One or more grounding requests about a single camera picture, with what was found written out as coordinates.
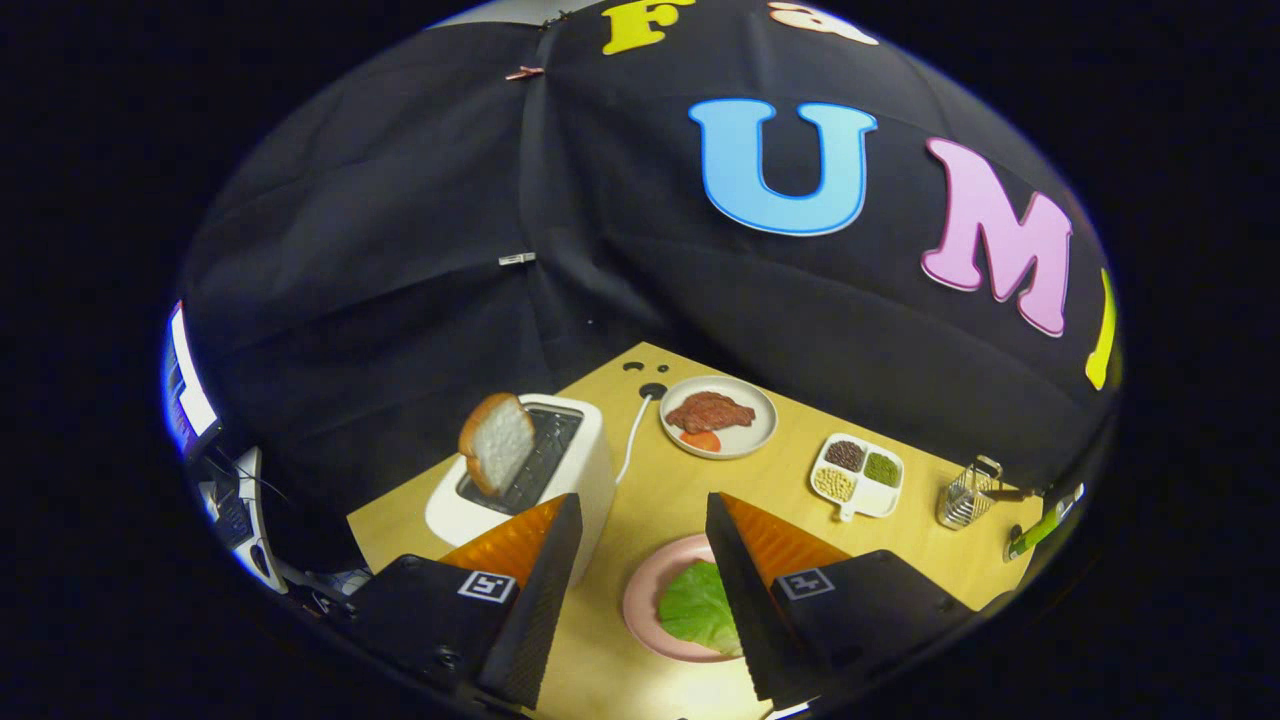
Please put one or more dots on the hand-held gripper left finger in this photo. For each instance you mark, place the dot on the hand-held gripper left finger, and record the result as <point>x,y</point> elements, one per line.
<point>540,610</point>

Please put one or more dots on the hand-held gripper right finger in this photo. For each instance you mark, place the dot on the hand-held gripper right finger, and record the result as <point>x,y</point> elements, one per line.
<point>740,600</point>

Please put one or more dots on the green lettuce leaf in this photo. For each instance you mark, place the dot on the green lettuce leaf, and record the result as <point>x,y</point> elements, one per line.
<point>700,605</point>

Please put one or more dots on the toasted white bread slice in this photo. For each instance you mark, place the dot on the toasted white bread slice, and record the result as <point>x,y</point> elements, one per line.
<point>500,440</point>

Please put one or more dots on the pink plate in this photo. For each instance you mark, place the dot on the pink plate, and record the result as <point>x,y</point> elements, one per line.
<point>645,600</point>

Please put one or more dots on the white toaster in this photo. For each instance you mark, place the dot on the white toaster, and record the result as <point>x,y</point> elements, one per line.
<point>590,470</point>

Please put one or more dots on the yellow soybeans pile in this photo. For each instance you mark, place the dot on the yellow soybeans pile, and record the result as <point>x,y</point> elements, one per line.
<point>834,484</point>

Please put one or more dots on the orange carrot slice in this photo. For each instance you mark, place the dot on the orange carrot slice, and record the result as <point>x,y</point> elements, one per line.
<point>700,441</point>

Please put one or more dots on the white round plate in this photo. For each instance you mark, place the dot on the white round plate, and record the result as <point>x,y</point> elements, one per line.
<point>752,436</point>

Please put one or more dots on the white divided dish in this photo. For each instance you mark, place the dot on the white divided dish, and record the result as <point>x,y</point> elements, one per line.
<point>880,498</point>

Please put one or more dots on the dark red beans pile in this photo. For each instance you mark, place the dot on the dark red beans pile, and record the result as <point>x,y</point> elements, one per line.
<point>845,456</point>

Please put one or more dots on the brown steak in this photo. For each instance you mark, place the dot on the brown steak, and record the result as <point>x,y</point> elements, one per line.
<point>710,412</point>

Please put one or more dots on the green mung beans pile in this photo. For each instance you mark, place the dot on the green mung beans pile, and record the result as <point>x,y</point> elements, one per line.
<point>882,469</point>

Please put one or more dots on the white office device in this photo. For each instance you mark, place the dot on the white office device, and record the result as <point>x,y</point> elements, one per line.
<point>250,520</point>

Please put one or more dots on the green drink bottle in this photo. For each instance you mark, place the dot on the green drink bottle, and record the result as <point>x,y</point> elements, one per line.
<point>1040,527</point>

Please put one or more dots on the black backdrop cloth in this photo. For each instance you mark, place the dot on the black backdrop cloth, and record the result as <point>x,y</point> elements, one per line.
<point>650,280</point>

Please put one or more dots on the white cloth clip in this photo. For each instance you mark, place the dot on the white cloth clip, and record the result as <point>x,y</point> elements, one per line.
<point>517,258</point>

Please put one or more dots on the computer monitor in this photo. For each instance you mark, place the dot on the computer monitor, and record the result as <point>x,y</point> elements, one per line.
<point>185,390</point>

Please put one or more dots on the copper cloth clip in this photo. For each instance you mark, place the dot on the copper cloth clip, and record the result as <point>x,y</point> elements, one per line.
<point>524,73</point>

